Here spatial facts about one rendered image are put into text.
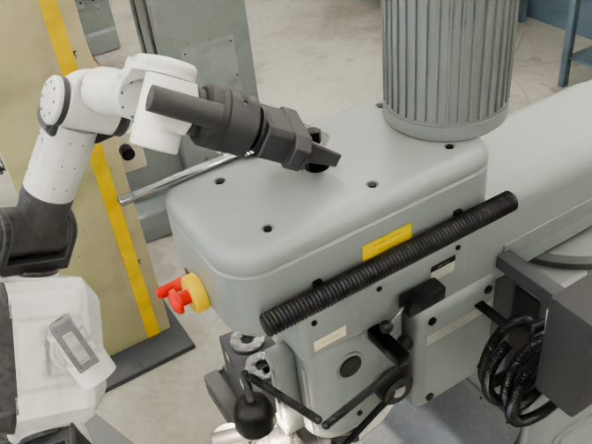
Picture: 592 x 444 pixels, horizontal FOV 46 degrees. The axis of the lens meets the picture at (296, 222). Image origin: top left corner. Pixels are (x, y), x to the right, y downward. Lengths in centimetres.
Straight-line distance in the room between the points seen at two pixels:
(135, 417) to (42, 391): 196
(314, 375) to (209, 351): 220
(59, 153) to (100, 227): 184
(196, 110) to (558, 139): 73
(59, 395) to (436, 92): 81
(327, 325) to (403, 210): 21
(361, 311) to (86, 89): 54
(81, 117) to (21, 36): 151
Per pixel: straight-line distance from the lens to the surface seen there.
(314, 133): 100
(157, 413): 322
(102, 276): 317
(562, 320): 109
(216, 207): 99
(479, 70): 105
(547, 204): 131
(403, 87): 106
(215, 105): 90
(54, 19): 264
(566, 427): 176
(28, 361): 128
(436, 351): 130
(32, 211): 127
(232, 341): 180
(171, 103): 88
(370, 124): 114
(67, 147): 120
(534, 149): 133
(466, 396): 175
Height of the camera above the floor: 246
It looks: 37 degrees down
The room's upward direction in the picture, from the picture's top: 7 degrees counter-clockwise
